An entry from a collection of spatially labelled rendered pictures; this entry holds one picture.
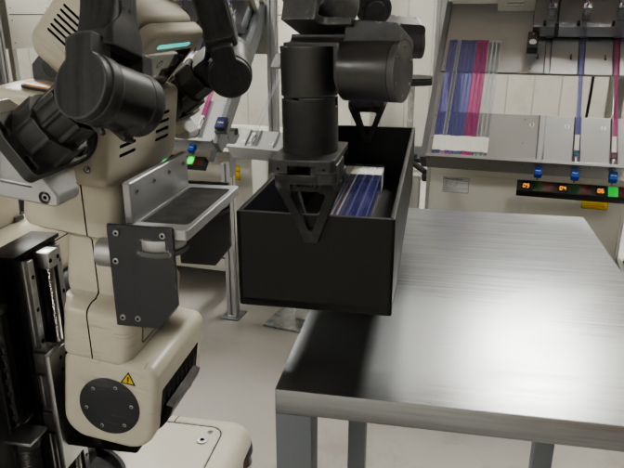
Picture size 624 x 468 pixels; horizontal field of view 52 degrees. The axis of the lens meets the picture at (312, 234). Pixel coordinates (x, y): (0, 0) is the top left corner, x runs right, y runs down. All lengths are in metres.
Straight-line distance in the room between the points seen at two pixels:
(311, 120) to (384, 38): 0.10
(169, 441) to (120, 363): 0.48
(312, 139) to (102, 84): 0.24
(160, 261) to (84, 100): 0.29
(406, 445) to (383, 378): 1.24
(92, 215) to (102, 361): 0.23
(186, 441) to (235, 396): 0.66
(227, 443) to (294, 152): 0.96
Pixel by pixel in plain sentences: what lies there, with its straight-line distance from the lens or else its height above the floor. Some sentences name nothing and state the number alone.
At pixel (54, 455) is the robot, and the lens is 1.34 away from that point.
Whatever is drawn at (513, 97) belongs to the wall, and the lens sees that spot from 5.34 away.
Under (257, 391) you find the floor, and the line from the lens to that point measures 2.17.
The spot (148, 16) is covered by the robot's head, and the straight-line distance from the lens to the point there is 0.93.
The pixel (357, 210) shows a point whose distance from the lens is 0.92.
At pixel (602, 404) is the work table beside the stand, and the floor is 0.80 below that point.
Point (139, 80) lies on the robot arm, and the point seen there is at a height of 1.11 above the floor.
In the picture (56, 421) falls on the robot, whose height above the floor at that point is 0.51.
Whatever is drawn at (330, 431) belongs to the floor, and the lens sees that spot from 1.99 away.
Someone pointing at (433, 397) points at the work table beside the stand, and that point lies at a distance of 0.70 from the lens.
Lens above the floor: 1.18
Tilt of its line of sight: 19 degrees down
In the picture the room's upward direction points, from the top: straight up
